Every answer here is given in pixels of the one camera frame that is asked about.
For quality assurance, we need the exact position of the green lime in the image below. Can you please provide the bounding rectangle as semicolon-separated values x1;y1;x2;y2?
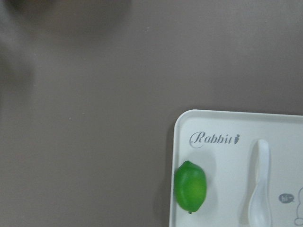
174;161;207;214

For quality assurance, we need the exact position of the cream rabbit print tray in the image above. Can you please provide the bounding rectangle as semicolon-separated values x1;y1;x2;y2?
169;110;303;227

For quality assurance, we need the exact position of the white ceramic spoon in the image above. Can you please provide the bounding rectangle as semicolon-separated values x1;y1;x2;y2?
248;139;272;227

